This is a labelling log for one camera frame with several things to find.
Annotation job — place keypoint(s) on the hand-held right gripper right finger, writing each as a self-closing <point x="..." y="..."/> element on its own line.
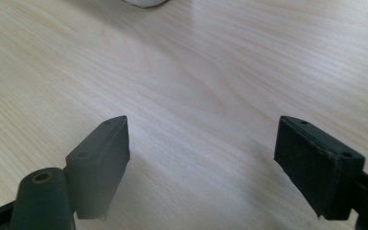
<point x="319" y="172"/>

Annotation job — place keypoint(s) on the white cup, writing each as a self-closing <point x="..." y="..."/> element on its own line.
<point x="145" y="3"/>

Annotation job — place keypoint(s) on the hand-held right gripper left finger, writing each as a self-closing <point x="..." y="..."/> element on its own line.
<point x="99" y="169"/>

